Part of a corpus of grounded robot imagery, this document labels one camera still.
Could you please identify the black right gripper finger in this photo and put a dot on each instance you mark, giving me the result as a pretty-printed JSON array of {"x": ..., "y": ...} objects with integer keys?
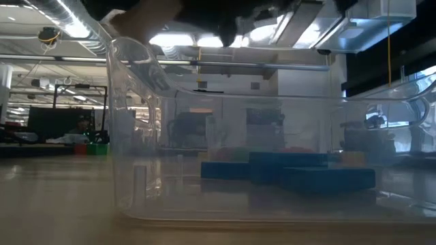
[
  {"x": 109, "y": 7},
  {"x": 230, "y": 35}
]

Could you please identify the light green rectangular block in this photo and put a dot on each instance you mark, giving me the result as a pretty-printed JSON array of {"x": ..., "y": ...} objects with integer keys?
[{"x": 103, "y": 149}]

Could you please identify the red rectangular wooden block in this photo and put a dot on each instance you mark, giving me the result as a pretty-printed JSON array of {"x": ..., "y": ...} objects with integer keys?
[{"x": 80, "y": 149}]

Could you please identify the black frame rig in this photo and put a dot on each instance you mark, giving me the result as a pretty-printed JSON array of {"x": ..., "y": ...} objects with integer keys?
[{"x": 81, "y": 86}]

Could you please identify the yellow wooden arch block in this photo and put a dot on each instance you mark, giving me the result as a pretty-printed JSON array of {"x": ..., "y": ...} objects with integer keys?
[{"x": 352, "y": 158}]

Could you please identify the pink rectangular wooden block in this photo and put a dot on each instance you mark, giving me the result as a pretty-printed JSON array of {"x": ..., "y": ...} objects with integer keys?
[{"x": 146, "y": 20}]

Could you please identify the wide silver ceiling duct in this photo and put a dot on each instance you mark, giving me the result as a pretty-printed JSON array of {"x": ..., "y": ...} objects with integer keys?
[{"x": 68, "y": 17}]

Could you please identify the green rectangular wooden block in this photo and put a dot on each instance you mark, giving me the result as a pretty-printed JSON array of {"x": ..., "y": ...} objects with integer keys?
[{"x": 92, "y": 149}]

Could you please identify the clear plastic bin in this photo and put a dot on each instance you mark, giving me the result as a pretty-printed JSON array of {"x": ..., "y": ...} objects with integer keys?
[
  {"x": 170, "y": 190},
  {"x": 211, "y": 136}
]

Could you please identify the ceiling light panel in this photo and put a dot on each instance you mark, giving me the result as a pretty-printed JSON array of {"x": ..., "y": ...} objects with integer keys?
[{"x": 204, "y": 41}]

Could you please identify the light green wooden cylinder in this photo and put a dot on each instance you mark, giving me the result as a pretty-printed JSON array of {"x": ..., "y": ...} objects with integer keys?
[{"x": 241, "y": 154}]

